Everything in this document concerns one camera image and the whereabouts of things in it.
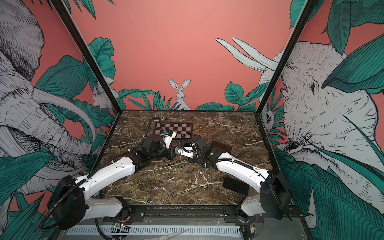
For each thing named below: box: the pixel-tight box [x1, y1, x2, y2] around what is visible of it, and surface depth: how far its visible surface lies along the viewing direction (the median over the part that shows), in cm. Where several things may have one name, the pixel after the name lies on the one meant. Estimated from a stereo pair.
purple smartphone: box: [222, 177, 250, 196], surface depth 86 cm
